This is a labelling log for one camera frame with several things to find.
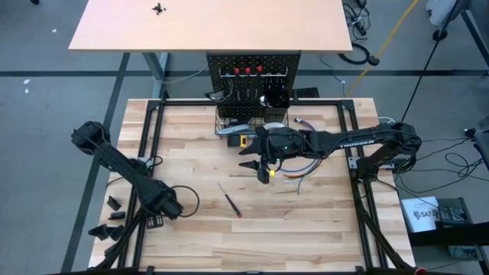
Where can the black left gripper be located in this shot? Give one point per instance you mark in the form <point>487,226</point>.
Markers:
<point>154,221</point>

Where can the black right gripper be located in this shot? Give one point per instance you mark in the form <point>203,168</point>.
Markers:
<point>284,143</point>

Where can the yellow black tape measure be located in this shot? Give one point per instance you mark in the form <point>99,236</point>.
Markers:
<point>234,141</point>

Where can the grey utility knife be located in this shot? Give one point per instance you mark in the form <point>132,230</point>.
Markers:
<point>233,130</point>

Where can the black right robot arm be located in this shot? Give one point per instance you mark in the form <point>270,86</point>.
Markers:
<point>363,139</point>

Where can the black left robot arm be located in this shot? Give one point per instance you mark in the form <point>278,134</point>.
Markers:
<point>126,168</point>

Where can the black peg board bin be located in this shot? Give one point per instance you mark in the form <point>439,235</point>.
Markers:
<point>275,114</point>

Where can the black perforated peg board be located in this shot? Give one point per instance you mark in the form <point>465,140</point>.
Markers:
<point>237,107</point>

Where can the black spare gripper finger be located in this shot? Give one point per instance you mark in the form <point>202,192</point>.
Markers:
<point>117,215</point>
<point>116,231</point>
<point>99,232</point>
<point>114,203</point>

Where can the red tube piece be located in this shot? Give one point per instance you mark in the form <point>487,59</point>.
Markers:
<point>294,176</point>

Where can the white tube piece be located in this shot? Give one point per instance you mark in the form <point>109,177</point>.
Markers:
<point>292,180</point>

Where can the grey desk leg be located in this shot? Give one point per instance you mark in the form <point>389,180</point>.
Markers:
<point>154,68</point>

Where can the light wood desk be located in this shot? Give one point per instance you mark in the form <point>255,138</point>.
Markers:
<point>210,26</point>

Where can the white printed booklet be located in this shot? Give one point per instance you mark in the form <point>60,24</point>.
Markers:
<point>418,215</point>

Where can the small black hardware pieces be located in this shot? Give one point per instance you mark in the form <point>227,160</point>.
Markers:
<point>158,8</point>

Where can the thin black slanted pole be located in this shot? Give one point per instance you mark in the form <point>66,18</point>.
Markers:
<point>422,76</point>

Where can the red emergency button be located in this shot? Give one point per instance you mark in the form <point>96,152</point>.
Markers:
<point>421,272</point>

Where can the black electronic device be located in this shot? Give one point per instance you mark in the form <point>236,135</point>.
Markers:
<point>451,209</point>

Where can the black side cart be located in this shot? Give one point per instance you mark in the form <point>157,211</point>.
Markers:
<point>451,237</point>

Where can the black round stand base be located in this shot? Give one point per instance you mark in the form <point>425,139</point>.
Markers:
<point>440,35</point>

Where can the grey equipment case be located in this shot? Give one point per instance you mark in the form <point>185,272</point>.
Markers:
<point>483,133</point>

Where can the white cloth bundle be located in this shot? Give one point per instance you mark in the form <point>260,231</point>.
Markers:
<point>439,9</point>

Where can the black aluminium table frame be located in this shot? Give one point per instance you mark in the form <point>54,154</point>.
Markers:
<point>198,102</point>

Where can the silver peg board hook rail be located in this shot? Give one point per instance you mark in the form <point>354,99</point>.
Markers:
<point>277,74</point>

